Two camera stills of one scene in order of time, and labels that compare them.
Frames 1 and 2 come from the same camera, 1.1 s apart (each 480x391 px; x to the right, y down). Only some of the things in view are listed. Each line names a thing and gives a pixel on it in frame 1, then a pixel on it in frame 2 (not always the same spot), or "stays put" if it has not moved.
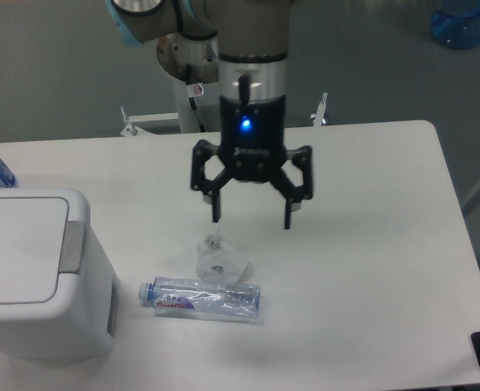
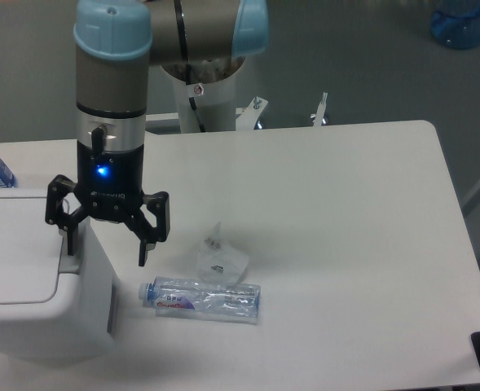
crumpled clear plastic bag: (218, 261) stays put
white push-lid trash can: (46, 287) stays put
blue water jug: (464, 24) stays put
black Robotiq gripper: (252, 141) to (109, 182)
